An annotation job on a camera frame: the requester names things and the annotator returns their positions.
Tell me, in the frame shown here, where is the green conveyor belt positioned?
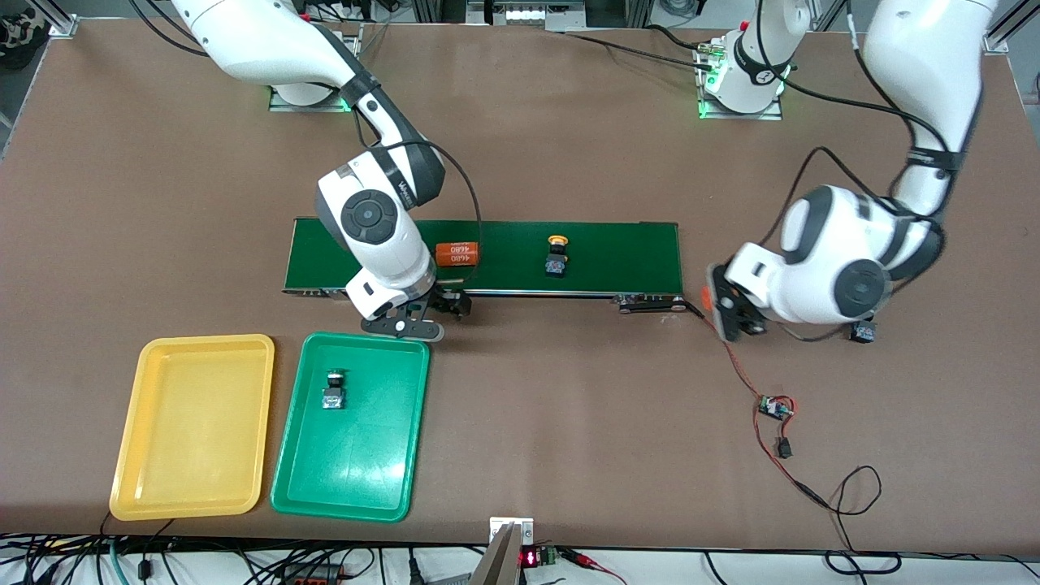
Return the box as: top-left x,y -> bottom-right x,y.
282,217 -> 690,314

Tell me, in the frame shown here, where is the green plastic tray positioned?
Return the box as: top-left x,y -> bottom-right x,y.
270,331 -> 431,523

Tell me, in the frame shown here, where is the yellow plastic tray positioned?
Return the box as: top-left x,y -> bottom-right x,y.
109,334 -> 275,522

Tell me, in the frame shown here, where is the grey metal stand pole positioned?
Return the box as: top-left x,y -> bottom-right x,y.
470,524 -> 521,585

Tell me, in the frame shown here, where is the red alligator clip lead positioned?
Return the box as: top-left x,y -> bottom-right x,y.
561,548 -> 628,585

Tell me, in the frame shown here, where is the black red power strip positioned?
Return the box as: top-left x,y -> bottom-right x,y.
280,563 -> 358,585

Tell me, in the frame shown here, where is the patterned shoe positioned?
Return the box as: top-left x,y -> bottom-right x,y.
0,16 -> 50,51

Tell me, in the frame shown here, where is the red black twisted wire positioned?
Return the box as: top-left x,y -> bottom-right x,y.
681,299 -> 831,511

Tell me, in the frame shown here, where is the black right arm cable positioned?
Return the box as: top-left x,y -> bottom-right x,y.
402,140 -> 483,284

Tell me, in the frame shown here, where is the thin black looped cable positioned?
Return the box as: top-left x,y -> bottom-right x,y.
822,466 -> 903,576

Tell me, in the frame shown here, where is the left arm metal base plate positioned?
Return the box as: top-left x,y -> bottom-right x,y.
697,41 -> 783,121

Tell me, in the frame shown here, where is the silver metal clamp bracket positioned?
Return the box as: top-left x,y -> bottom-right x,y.
489,517 -> 535,545

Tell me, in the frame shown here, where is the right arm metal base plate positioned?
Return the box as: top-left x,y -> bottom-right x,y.
268,81 -> 353,113

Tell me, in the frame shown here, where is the black base power cable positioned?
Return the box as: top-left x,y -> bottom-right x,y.
561,24 -> 720,70

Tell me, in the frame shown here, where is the aluminium frame post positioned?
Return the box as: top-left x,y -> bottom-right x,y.
985,0 -> 1040,55

